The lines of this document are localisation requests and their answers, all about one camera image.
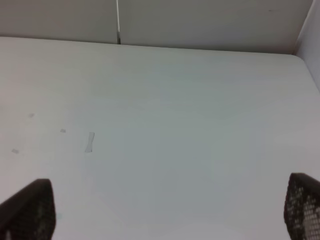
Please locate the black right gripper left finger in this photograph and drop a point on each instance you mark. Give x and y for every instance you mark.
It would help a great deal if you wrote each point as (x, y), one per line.
(30, 213)

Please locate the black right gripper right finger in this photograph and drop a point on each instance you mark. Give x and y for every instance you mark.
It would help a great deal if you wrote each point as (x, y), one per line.
(302, 207)

